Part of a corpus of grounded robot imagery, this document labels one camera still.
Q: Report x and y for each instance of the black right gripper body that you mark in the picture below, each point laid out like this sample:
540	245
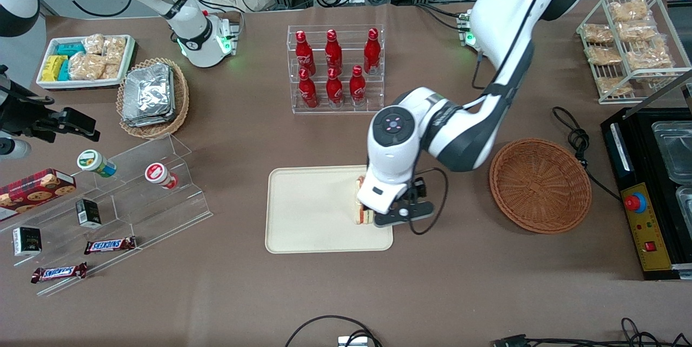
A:
22	116

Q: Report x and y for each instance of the triangular sandwich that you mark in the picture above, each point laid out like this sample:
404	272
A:
361	218

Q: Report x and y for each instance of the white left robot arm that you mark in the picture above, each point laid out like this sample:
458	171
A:
513	12

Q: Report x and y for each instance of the white rectangular snack tray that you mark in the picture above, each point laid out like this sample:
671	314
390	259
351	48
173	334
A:
81	84

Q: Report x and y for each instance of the oval tan wicker basket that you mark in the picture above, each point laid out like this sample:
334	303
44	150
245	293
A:
181	98

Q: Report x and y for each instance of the cream rectangular serving tray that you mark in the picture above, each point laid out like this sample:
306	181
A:
308	212

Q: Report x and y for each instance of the round brown wicker basket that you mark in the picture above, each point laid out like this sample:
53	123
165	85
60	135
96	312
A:
540	187

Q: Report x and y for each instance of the green lid yogurt cup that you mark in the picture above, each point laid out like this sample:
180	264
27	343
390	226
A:
93	161

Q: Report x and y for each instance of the yellow snack pack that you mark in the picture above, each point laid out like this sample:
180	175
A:
53	67

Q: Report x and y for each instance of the teal snack pack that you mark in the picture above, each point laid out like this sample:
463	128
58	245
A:
64	70
70	48

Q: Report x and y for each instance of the clear rice cracker bag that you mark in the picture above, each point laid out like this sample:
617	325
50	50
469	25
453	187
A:
112	71
86	66
93	44
114	49

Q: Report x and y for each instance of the red tartan cookie box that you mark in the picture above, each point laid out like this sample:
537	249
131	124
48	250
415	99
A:
32	191

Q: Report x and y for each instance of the small black tea box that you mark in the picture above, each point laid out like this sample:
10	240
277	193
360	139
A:
88	213
27	241

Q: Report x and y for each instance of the red lid yogurt cup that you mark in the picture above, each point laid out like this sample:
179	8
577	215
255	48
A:
158	174

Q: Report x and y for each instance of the clear acrylic bottle rack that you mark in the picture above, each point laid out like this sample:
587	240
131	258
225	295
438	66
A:
346	110

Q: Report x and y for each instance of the clear acrylic stepped display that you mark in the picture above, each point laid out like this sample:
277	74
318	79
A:
146	212

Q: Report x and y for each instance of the red cola bottle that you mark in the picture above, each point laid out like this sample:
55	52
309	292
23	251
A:
304	55
333	52
357	89
308	93
371	52
334	92

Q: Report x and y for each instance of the brown Snickers bar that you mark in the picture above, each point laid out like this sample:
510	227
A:
58	272
110	245

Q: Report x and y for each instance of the small grey device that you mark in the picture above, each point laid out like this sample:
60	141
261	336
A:
352	342

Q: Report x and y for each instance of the black appliance with yellow panel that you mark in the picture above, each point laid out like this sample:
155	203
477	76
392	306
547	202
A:
619	174

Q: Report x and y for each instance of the red emergency stop button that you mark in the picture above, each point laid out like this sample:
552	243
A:
635	202

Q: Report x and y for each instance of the clear fried snack bag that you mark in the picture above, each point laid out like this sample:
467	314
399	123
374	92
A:
604	55
599	33
629	10
649	58
613	85
638	31

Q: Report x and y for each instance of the clear rectangular food pan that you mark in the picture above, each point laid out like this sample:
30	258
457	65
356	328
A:
685	204
676	149

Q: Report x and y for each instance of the grey metal bar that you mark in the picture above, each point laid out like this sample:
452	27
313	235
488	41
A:
667	87

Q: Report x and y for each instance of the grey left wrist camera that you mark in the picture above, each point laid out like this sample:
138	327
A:
416	210

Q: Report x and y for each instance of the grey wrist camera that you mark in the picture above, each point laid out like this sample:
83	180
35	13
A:
416	210
13	148

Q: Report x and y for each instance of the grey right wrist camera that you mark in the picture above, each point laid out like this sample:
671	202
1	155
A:
13	148

